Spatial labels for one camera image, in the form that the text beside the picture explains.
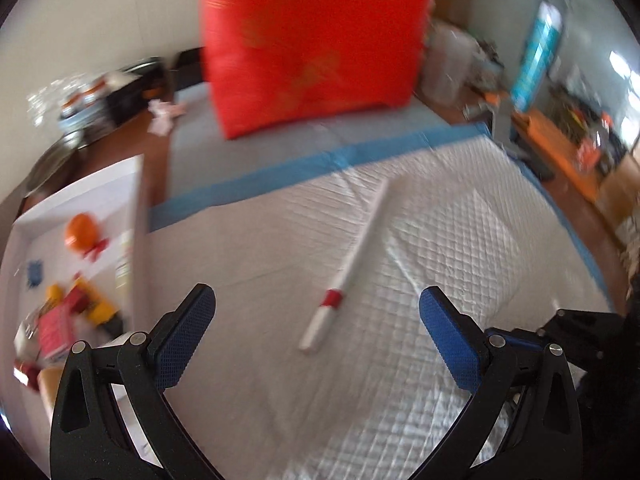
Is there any orange tangerine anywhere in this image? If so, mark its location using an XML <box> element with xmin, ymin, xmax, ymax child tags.
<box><xmin>65</xmin><ymin>214</ymin><xmax>103</xmax><ymax>253</ymax></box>

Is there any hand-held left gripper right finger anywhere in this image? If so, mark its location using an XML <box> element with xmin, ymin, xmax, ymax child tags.
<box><xmin>415</xmin><ymin>286</ymin><xmax>583</xmax><ymax>480</ymax></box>

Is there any metal pot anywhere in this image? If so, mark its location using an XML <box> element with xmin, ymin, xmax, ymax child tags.
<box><xmin>125</xmin><ymin>57</ymin><xmax>166</xmax><ymax>78</ymax></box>

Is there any tall teal can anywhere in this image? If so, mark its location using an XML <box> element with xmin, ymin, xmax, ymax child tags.
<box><xmin>510</xmin><ymin>0</ymin><xmax>566</xmax><ymax>111</ymax></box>

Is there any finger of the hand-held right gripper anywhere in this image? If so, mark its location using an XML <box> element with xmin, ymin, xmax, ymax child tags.
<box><xmin>484</xmin><ymin>308</ymin><xmax>626</xmax><ymax>377</ymax></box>

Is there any small red plastic piece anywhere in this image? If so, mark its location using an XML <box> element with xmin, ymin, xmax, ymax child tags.
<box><xmin>80</xmin><ymin>237</ymin><xmax>111</xmax><ymax>261</ymax></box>

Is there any red paper bag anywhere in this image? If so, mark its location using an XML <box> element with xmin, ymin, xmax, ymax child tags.
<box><xmin>197</xmin><ymin>0</ymin><xmax>438</xmax><ymax>141</ymax></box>

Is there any wooden bench seat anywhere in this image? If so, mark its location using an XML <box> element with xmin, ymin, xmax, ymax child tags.
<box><xmin>595</xmin><ymin>150</ymin><xmax>640</xmax><ymax>241</ymax></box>

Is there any metal bowl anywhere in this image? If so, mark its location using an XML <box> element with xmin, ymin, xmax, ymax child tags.
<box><xmin>22</xmin><ymin>130</ymin><xmax>88</xmax><ymax>196</ymax></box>

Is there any black smartphone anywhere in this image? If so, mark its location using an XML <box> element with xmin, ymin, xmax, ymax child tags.
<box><xmin>520</xmin><ymin>152</ymin><xmax>556</xmax><ymax>181</ymax></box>

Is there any white cardboard box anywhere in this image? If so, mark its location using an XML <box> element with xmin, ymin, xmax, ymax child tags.
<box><xmin>0</xmin><ymin>155</ymin><xmax>152</xmax><ymax>466</ymax></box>

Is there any yellow red toy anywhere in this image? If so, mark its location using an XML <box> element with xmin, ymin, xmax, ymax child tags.
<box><xmin>42</xmin><ymin>272</ymin><xmax>123</xmax><ymax>338</ymax></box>

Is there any brown tape roll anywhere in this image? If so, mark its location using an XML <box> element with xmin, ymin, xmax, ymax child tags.
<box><xmin>37</xmin><ymin>365</ymin><xmax>66</xmax><ymax>426</ymax></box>

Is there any white labelled packet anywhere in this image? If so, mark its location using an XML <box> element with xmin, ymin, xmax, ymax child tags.
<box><xmin>115</xmin><ymin>232</ymin><xmax>136</xmax><ymax>281</ymax></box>

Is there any black box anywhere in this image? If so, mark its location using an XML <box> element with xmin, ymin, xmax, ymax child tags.
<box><xmin>102</xmin><ymin>47</ymin><xmax>206</xmax><ymax>126</ymax></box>

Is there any clear plastic container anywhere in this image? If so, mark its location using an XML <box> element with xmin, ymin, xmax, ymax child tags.
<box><xmin>422</xmin><ymin>20</ymin><xmax>476</xmax><ymax>106</ymax></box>

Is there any white phone stand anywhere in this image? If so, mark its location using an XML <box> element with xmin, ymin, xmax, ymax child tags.
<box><xmin>487</xmin><ymin>92</ymin><xmax>521</xmax><ymax>153</ymax></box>

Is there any pink box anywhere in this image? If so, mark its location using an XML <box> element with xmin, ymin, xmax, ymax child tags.
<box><xmin>37</xmin><ymin>307</ymin><xmax>76</xmax><ymax>361</ymax></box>

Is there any white stick with red band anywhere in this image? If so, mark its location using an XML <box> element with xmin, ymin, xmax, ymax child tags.
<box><xmin>299</xmin><ymin>179</ymin><xmax>391</xmax><ymax>353</ymax></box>

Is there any crumpled white tissue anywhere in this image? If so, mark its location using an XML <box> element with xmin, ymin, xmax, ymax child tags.
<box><xmin>147</xmin><ymin>99</ymin><xmax>188</xmax><ymax>137</ymax></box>

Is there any white quilted pad blue edge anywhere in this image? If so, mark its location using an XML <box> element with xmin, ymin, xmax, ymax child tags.
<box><xmin>145</xmin><ymin>80</ymin><xmax>621</xmax><ymax>480</ymax></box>

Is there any water bottle orange label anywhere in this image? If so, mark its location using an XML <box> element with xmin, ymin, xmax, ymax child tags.
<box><xmin>575</xmin><ymin>110</ymin><xmax>616</xmax><ymax>176</ymax></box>

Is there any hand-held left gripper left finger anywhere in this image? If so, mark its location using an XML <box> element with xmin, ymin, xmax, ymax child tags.
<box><xmin>49</xmin><ymin>284</ymin><xmax>226</xmax><ymax>480</ymax></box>

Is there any clear plastic wrap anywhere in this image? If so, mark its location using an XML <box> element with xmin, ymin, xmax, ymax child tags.
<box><xmin>25</xmin><ymin>72</ymin><xmax>101</xmax><ymax>121</ymax></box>

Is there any red cylindrical case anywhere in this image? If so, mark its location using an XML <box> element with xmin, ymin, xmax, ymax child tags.
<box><xmin>12</xmin><ymin>357</ymin><xmax>43</xmax><ymax>393</ymax></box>

